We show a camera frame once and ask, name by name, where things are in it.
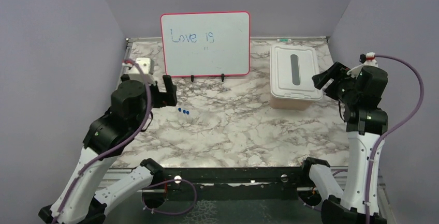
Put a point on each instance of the white plastic bin lid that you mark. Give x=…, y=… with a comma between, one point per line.
x=291, y=72

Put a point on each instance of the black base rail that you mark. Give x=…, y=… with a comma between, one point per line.
x=223, y=184

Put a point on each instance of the pink plastic bin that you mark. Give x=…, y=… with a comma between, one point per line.
x=290, y=103

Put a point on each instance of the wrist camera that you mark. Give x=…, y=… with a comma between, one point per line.
x=367, y=59
x=147, y=67

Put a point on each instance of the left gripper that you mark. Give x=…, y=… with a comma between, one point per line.
x=170, y=97

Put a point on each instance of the pink-framed whiteboard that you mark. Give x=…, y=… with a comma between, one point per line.
x=206, y=44

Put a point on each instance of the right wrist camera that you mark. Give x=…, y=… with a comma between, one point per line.
x=367, y=59

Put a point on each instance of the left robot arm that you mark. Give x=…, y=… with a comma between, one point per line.
x=131, y=104

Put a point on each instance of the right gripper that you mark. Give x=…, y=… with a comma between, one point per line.
x=337, y=71

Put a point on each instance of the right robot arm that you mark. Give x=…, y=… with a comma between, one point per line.
x=365, y=125

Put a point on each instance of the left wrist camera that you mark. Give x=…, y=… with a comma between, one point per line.
x=147, y=67

